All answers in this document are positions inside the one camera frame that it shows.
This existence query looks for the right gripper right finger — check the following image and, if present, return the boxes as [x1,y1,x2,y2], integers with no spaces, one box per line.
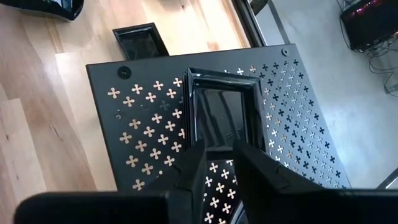
[232,139,339,224]

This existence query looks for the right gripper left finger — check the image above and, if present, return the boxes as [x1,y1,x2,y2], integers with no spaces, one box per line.
[142,138,208,224]

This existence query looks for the small black square plate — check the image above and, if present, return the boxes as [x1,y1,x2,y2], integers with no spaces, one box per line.
[112,22,170,62]
[186,67,267,153]

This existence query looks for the black perforated metal shelf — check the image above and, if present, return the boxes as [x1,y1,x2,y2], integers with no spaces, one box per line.
[86,43,352,224]

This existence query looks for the black computer pink lights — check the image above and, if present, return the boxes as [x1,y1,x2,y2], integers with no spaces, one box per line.
[340,0,398,53]

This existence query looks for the black metal table frame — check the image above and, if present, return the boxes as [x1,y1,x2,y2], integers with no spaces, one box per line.
[231,0,269,48]

